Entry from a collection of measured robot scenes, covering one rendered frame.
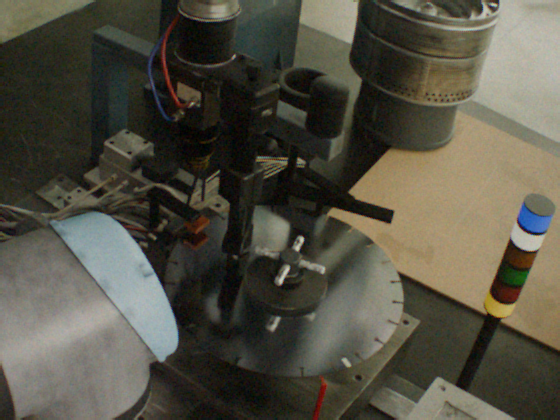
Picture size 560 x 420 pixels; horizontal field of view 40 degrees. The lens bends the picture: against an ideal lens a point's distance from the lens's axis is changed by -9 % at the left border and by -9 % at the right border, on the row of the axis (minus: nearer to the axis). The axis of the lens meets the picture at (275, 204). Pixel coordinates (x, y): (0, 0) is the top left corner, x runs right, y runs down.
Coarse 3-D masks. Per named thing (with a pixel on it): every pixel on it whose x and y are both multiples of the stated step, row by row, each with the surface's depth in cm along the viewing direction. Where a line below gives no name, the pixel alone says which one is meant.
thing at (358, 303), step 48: (192, 240) 117; (288, 240) 119; (336, 240) 120; (192, 288) 110; (240, 288) 111; (336, 288) 113; (384, 288) 114; (192, 336) 103; (240, 336) 104; (288, 336) 105; (336, 336) 106; (384, 336) 107
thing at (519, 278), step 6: (504, 264) 104; (498, 270) 106; (504, 270) 104; (510, 270) 103; (516, 270) 103; (522, 270) 103; (528, 270) 103; (498, 276) 105; (504, 276) 104; (510, 276) 104; (516, 276) 103; (522, 276) 103; (504, 282) 105; (510, 282) 104; (516, 282) 104; (522, 282) 104
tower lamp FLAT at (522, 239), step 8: (512, 232) 101; (520, 232) 100; (528, 232) 99; (512, 240) 101; (520, 240) 100; (528, 240) 99; (536, 240) 99; (520, 248) 100; (528, 248) 100; (536, 248) 100
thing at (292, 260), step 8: (296, 240) 112; (256, 248) 110; (264, 248) 110; (288, 248) 110; (296, 248) 111; (272, 256) 110; (280, 256) 109; (288, 256) 109; (296, 256) 109; (280, 264) 109; (288, 264) 108; (296, 264) 108; (304, 264) 109; (312, 264) 109; (280, 272) 107; (288, 272) 109; (296, 272) 110; (320, 272) 108; (280, 280) 106
